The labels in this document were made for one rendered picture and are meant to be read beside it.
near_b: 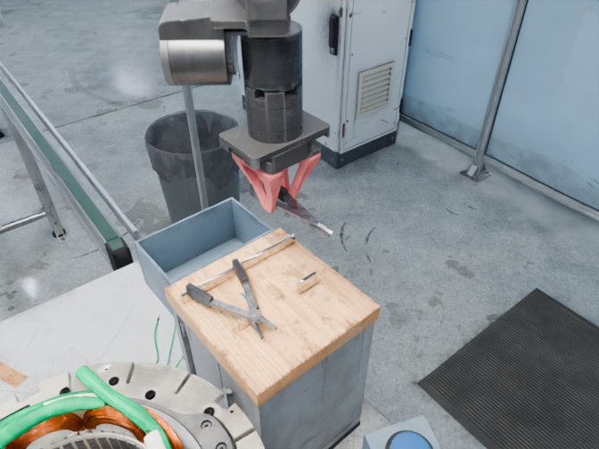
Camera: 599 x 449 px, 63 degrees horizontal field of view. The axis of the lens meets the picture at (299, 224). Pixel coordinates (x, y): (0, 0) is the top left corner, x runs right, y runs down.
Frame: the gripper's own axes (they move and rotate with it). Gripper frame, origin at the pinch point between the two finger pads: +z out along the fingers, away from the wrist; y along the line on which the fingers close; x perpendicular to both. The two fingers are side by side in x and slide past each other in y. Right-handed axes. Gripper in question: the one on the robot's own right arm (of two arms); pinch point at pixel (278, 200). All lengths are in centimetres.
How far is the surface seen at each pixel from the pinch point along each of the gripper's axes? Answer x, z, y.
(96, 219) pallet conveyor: -68, 43, 5
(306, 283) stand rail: 4.5, 10.8, -0.4
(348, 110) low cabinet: -126, 85, -146
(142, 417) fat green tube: 12.5, 2.8, 24.2
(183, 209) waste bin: -118, 92, -40
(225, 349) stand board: 5.4, 11.9, 12.4
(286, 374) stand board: 12.3, 12.0, 9.3
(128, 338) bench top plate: -28, 41, 15
